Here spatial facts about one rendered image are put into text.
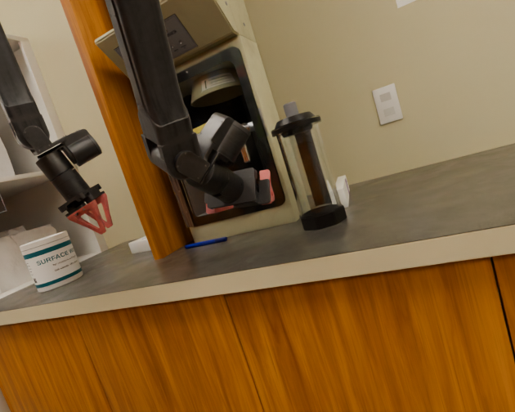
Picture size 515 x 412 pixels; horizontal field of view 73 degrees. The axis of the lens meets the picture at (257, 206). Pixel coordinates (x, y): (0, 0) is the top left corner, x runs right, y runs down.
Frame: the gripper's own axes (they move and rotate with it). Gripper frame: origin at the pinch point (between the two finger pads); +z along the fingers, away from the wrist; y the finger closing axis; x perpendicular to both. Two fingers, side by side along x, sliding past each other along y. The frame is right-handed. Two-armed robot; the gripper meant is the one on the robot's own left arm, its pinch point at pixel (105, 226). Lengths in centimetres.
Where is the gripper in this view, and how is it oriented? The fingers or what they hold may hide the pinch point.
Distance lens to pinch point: 89.0
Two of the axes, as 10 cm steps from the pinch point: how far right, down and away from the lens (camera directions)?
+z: 5.3, 8.1, 2.6
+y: -0.6, -2.6, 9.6
